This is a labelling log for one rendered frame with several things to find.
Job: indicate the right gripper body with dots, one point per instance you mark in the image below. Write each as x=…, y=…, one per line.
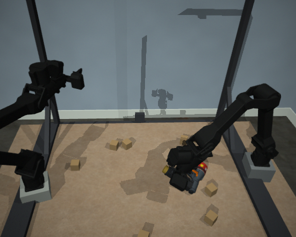
x=76, y=80

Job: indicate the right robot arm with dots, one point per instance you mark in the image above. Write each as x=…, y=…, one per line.
x=29, y=104

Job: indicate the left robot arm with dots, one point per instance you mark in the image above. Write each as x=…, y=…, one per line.
x=266, y=99

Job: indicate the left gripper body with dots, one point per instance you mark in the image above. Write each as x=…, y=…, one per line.
x=179, y=179

